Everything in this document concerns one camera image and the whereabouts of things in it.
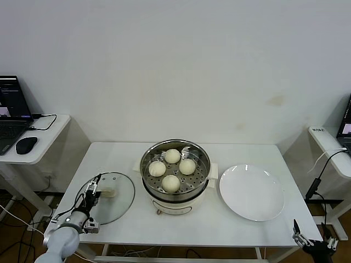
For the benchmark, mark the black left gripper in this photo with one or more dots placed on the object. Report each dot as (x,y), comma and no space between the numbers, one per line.
(90,200)

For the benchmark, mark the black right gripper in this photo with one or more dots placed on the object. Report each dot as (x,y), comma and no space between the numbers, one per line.
(319,250)

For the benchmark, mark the white steamed baozi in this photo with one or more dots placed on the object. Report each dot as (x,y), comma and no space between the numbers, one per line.
(187,167)
(172,156)
(157,169)
(170,183)

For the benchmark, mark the steel perforated steamer basket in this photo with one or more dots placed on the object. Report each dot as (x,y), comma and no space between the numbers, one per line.
(197,180)

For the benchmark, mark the white side table with mouse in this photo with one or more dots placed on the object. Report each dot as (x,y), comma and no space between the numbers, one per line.
(48,139)

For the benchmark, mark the black computer mouse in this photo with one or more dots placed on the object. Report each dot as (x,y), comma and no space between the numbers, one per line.
(26,144)

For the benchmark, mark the white round plate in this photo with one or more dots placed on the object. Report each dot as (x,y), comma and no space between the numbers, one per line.
(251,193)

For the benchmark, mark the cream electric cooking pot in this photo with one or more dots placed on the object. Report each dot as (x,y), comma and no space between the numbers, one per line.
(178,206)

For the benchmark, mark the white side table with label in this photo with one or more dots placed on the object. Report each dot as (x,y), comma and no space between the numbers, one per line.
(323,141)

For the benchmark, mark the black laptop with dark screen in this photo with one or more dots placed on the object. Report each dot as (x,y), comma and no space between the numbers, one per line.
(11,126)

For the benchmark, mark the small white printed label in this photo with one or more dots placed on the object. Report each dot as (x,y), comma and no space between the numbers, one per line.
(318,130)

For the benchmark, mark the black laptop with lit screen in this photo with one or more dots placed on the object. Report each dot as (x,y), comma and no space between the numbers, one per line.
(345,128)

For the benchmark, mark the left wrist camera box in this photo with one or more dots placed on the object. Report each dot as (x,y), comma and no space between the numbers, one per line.
(91,226)

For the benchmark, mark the white table frame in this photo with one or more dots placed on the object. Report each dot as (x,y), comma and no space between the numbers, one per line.
(192,259)

